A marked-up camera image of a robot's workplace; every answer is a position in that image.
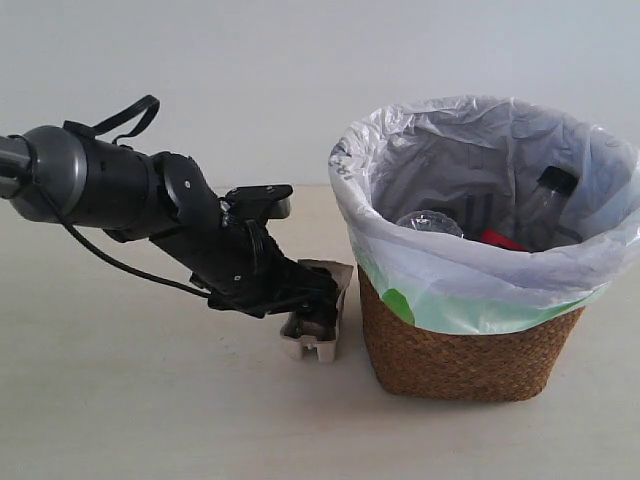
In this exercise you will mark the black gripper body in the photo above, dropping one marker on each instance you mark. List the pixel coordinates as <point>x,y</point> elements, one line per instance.
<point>245,271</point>

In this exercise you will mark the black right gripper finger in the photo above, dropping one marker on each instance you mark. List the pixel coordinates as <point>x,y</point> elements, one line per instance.
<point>312,319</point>

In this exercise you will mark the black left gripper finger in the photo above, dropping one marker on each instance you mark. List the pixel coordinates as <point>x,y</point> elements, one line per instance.
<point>315,283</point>

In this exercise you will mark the brown cardboard pulp tray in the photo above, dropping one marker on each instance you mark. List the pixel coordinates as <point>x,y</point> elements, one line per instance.
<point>325,347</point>

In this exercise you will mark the clear bottle green cap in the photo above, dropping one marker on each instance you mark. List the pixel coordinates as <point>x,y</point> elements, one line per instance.
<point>430,221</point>

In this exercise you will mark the clear bottle red label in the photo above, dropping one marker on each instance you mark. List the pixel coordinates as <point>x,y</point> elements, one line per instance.
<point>530,227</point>

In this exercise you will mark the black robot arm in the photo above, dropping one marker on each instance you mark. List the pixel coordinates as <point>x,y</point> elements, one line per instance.
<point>65,176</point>

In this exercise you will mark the woven wicker waste basket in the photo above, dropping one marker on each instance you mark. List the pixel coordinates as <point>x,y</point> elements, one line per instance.
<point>413,362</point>

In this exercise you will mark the translucent white-green bin liner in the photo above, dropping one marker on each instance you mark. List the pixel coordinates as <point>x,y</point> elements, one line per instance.
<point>472,157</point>

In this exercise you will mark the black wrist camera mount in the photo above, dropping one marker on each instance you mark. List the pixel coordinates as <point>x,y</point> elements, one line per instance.
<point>260,203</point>

